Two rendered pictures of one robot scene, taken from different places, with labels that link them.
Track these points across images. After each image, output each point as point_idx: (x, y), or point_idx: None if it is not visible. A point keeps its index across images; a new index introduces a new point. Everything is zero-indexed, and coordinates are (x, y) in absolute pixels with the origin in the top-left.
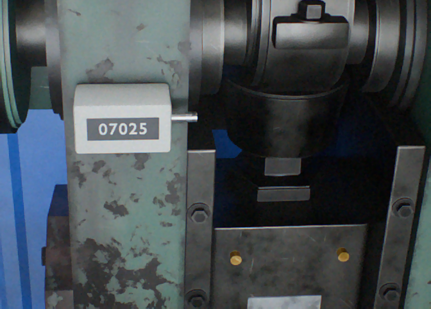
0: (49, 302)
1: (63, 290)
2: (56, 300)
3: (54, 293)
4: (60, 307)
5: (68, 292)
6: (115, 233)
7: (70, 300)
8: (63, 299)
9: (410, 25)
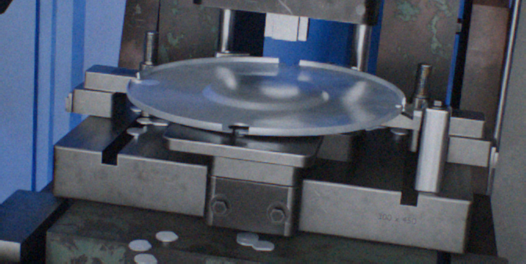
0: None
1: None
2: None
3: None
4: None
5: None
6: None
7: None
8: None
9: None
